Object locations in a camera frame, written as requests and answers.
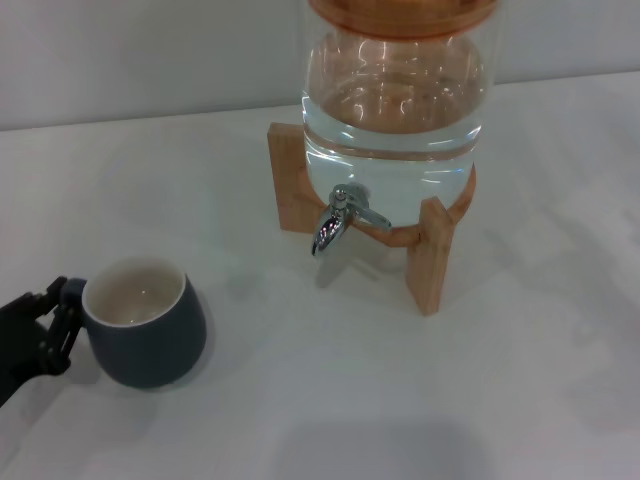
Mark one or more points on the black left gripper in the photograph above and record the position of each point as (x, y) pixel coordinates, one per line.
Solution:
(17, 345)

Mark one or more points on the dark grey ceramic mug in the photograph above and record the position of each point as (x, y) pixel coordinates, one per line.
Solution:
(150, 350)

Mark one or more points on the chrome dispenser faucet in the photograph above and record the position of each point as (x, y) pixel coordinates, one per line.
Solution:
(330, 227)

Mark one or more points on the glass water dispenser jar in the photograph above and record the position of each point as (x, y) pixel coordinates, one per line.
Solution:
(390, 165)

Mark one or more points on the light wooden dispenser stand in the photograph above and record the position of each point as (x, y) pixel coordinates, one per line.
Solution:
(430, 260)

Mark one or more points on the wooden dispenser lid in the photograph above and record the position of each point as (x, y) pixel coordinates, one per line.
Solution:
(400, 22)

